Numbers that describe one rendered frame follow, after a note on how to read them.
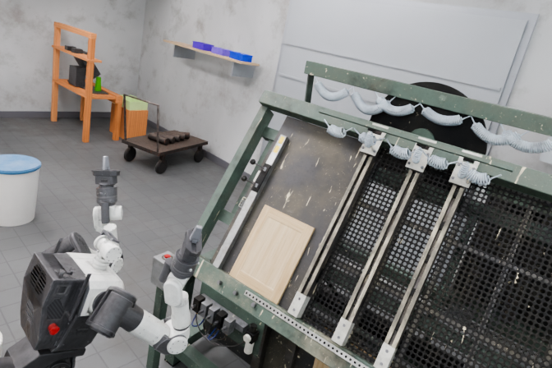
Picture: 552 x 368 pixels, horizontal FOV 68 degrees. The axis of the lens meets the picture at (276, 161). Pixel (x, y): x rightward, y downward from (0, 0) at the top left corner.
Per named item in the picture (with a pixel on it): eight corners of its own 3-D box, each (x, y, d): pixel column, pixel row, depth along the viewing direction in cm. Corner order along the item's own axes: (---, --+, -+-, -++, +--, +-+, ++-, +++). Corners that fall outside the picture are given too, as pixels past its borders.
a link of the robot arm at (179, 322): (192, 306, 152) (195, 345, 160) (186, 289, 161) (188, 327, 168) (163, 315, 148) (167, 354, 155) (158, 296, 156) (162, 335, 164)
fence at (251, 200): (215, 265, 262) (212, 264, 259) (282, 136, 277) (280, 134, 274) (221, 269, 260) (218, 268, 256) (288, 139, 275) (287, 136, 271)
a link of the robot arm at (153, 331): (168, 365, 156) (126, 341, 143) (162, 340, 166) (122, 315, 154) (192, 343, 157) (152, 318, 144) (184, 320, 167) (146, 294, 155)
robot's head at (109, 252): (99, 268, 153) (109, 246, 153) (89, 255, 159) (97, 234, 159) (115, 268, 158) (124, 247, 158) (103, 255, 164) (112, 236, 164)
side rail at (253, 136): (193, 250, 280) (184, 247, 271) (268, 112, 297) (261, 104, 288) (200, 254, 277) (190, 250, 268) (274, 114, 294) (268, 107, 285)
